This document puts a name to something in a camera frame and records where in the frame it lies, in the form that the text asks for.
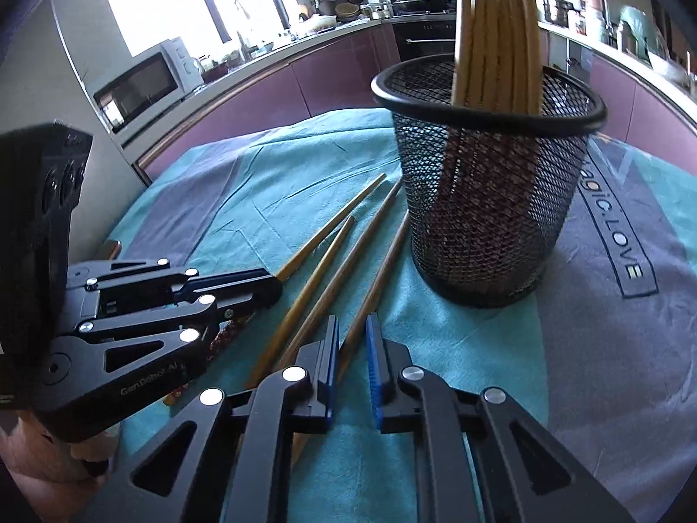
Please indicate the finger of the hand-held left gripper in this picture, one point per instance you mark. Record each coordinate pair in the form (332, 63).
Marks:
(147, 314)
(245, 286)

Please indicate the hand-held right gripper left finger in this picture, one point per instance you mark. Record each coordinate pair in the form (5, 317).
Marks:
(326, 381)

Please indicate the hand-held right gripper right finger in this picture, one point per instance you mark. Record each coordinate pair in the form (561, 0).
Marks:
(374, 376)

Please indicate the black mesh utensil holder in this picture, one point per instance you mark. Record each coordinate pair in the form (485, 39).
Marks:
(490, 201)

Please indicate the bundle of bamboo chopsticks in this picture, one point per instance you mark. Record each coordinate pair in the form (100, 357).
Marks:
(490, 38)

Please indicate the person's left hand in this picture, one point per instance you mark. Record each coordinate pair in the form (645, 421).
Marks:
(81, 452)

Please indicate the teal purple printed tablecloth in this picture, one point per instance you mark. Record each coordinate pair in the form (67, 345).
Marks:
(490, 381)

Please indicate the grey refrigerator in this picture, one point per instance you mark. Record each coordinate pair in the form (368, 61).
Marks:
(54, 65)

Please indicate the white microwave oven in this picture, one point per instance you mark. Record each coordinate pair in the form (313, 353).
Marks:
(147, 81)

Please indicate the pink base cabinets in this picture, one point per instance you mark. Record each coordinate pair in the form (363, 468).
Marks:
(326, 71)
(642, 98)

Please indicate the white kitchen countertop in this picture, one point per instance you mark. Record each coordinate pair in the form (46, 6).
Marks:
(305, 42)

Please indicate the large kitchen window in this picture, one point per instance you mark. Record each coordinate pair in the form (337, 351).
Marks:
(163, 0)

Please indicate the steel sink faucet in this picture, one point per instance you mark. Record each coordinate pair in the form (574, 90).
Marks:
(243, 27)

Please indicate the white casserole pot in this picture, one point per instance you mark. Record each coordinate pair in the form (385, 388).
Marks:
(320, 23)

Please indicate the black built-in oven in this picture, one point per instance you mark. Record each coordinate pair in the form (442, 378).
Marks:
(419, 38)

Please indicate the black lidded wok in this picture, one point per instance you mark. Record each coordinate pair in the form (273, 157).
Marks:
(414, 5)

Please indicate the stainless steel stockpot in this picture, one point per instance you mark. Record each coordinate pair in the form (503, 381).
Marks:
(555, 11)

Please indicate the pink electric kettle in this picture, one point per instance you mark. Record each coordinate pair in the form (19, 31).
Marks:
(592, 0)

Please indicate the teal appliance under plastic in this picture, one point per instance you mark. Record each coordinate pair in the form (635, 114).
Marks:
(640, 27)

